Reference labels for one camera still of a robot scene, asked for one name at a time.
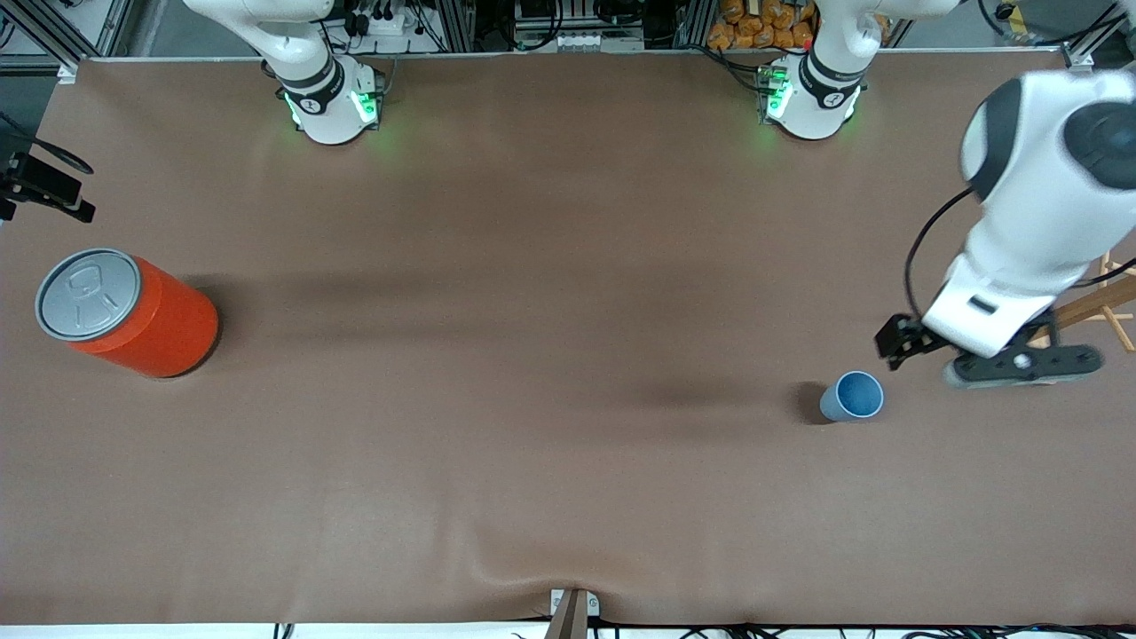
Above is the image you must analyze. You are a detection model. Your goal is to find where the aluminium profile frame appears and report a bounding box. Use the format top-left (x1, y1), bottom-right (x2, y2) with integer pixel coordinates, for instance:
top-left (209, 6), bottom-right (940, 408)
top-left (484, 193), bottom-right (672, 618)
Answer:
top-left (0, 0), bottom-right (1136, 74)

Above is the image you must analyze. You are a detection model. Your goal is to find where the orange can with grey lid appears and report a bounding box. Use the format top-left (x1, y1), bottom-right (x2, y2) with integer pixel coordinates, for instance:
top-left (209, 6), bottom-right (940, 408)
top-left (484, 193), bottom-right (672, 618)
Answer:
top-left (34, 248), bottom-right (220, 380)

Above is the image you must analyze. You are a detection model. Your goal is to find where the wooden mug rack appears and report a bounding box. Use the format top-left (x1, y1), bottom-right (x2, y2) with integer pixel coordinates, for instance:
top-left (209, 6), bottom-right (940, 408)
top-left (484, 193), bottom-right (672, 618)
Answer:
top-left (1029, 251), bottom-right (1136, 353)

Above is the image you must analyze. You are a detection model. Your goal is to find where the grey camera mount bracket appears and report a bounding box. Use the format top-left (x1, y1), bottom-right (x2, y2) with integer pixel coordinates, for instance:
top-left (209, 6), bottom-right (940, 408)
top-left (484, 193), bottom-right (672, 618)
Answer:
top-left (543, 588), bottom-right (600, 639)

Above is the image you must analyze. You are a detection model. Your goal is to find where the thick black left gripper cable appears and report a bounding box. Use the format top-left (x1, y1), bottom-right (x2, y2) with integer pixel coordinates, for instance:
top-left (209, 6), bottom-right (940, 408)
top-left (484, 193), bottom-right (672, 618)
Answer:
top-left (903, 185), bottom-right (979, 322)

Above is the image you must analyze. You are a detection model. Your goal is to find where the light blue plastic cup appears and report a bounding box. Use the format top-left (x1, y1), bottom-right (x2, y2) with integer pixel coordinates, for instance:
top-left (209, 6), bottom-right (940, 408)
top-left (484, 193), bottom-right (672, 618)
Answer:
top-left (818, 370), bottom-right (886, 423)

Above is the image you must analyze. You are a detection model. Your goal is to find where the white power strip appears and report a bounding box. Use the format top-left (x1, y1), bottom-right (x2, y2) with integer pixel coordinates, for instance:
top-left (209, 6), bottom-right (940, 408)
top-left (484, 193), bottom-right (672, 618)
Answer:
top-left (351, 0), bottom-right (409, 36)
top-left (515, 31), bottom-right (644, 52)

